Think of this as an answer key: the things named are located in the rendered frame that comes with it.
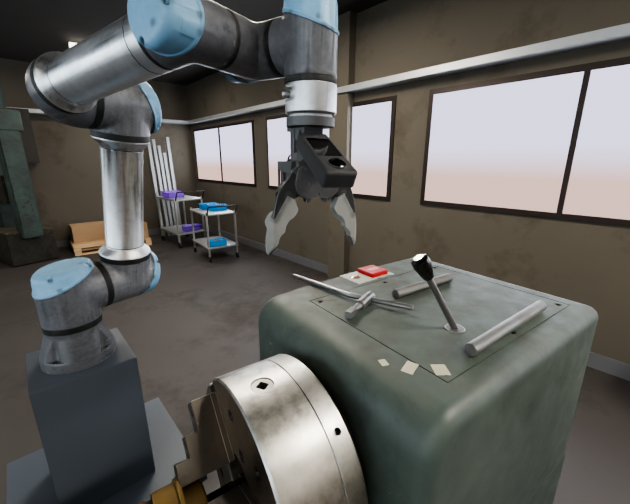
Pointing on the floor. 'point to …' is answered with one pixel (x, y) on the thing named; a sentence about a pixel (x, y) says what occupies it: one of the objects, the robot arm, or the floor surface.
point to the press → (9, 179)
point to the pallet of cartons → (93, 236)
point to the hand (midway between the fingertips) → (315, 252)
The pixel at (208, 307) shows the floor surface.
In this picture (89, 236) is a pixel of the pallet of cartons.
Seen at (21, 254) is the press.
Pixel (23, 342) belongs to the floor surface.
